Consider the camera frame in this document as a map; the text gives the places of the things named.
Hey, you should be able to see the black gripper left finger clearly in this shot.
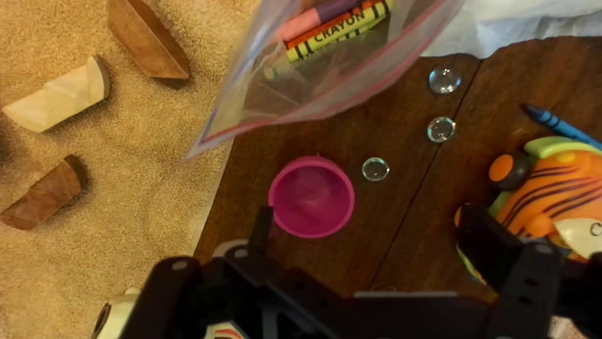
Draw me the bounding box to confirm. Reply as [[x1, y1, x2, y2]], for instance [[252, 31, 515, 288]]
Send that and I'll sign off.
[[118, 205, 297, 339]]

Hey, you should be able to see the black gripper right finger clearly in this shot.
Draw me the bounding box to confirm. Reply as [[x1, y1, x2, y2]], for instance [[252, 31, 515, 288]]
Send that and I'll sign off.
[[455, 203, 602, 339]]

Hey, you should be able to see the magenta purple plastic bowl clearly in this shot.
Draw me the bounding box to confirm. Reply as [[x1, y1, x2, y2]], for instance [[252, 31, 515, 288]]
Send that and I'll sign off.
[[267, 154, 357, 241]]

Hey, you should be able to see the orange tiger toy car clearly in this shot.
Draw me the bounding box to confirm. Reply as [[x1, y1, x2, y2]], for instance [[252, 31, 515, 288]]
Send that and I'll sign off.
[[453, 133, 602, 265]]

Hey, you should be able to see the blue crayon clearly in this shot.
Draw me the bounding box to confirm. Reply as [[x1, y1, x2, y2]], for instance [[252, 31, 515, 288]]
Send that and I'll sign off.
[[521, 101, 602, 150]]

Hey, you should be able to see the clear glass bead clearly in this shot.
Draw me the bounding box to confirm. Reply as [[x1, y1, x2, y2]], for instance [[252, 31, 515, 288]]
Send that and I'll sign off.
[[425, 114, 457, 144], [359, 156, 391, 184], [426, 65, 464, 95]]

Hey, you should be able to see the dark brown wooden block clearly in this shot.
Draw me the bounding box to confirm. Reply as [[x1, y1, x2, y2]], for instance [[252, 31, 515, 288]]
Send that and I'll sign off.
[[107, 0, 191, 82], [0, 154, 86, 231]]

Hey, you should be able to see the clear plastic zip bag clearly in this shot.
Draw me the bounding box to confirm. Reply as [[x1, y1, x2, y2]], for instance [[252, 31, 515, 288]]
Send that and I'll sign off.
[[186, 0, 466, 160]]

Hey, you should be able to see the light wooden block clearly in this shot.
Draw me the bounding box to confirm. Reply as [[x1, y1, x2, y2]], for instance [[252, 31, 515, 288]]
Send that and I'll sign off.
[[1, 54, 110, 135]]

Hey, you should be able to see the pink crayon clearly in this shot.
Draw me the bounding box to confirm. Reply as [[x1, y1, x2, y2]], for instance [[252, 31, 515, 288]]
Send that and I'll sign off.
[[272, 3, 329, 45]]

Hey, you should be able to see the yellow crayon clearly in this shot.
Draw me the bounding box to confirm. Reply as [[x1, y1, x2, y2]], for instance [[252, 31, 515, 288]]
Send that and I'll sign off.
[[284, 0, 394, 63]]

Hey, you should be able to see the orange crayon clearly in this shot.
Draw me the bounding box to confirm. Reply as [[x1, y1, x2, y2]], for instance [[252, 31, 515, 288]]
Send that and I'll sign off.
[[282, 0, 385, 52]]

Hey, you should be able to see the purple crayon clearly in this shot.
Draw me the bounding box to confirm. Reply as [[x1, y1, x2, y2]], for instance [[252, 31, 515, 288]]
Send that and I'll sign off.
[[310, 0, 368, 24]]

